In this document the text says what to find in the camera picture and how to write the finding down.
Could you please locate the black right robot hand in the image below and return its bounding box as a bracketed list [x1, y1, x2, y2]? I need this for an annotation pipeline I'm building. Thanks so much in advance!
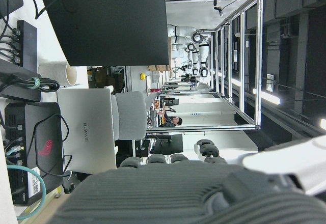
[49, 138, 326, 224]

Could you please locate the white paper cup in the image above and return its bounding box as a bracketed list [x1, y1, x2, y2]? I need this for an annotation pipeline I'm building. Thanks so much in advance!
[38, 60, 78, 87]

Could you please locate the person in black shirt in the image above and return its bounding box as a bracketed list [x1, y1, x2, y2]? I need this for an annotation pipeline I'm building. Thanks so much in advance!
[162, 105, 183, 128]

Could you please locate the grey office chair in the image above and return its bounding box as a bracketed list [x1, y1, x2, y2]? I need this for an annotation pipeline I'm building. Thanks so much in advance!
[111, 91, 165, 142]

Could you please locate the silver Huawei laptop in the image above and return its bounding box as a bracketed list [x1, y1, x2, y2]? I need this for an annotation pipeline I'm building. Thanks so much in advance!
[56, 88, 119, 173]

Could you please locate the black mini PC red logo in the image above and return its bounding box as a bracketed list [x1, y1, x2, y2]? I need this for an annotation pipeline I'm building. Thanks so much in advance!
[4, 102, 64, 206]

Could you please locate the white humanoid robot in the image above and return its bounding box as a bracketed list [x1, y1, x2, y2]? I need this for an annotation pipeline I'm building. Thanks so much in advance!
[167, 24, 211, 77]

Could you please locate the black computer monitor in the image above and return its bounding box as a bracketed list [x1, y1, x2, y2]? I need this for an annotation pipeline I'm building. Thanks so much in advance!
[38, 0, 171, 67]

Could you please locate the black power adapter brick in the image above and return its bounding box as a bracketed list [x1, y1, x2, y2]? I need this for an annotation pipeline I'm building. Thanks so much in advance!
[0, 58, 42, 103]

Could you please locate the black USB hub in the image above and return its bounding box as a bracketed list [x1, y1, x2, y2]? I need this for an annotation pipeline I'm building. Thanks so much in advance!
[13, 20, 38, 73]

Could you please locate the teal network cable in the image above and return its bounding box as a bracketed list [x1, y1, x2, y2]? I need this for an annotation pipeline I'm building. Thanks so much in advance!
[6, 146, 47, 220]

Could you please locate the aluminium frame cell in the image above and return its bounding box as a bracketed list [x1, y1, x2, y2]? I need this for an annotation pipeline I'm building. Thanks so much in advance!
[146, 0, 264, 133]

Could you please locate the black bundled cable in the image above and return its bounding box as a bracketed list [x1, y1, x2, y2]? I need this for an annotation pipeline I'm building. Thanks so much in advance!
[0, 73, 60, 92]

